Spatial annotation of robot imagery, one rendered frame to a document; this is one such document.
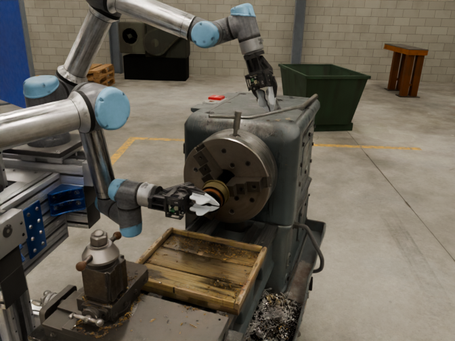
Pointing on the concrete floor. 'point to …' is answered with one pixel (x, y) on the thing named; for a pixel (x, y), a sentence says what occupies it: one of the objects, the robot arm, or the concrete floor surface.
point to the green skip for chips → (326, 91)
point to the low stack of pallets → (99, 72)
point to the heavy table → (409, 52)
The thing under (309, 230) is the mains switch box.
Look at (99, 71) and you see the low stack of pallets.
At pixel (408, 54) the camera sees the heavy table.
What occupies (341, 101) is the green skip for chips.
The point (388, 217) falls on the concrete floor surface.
